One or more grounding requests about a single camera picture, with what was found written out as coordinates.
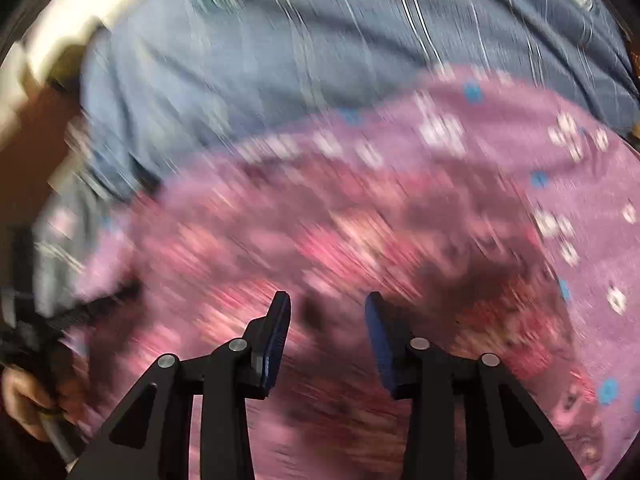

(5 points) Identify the purple floral blanket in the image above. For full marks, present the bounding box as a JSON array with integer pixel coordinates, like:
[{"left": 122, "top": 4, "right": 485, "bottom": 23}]
[{"left": 65, "top": 65, "right": 640, "bottom": 480}]

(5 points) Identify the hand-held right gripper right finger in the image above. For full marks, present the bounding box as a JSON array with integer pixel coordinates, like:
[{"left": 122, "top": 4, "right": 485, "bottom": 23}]
[{"left": 365, "top": 291, "right": 576, "bottom": 480}]

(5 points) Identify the grey striped cloth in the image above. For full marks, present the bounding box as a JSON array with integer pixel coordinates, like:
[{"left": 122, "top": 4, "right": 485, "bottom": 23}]
[{"left": 32, "top": 180, "right": 131, "bottom": 306}]

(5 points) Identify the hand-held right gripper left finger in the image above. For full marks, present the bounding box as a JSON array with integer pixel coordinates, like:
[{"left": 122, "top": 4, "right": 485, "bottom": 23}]
[{"left": 67, "top": 291, "right": 292, "bottom": 480}]

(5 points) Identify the blue plaid quilt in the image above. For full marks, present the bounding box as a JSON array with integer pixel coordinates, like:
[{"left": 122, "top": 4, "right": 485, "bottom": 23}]
[{"left": 35, "top": 0, "right": 640, "bottom": 201}]

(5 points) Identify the person's left hand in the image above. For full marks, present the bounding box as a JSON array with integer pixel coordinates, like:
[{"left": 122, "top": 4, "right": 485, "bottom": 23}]
[{"left": 0, "top": 364, "right": 63, "bottom": 443}]

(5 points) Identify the mauve pink floral garment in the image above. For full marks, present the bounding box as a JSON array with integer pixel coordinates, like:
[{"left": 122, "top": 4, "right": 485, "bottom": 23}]
[{"left": 145, "top": 160, "right": 601, "bottom": 480}]

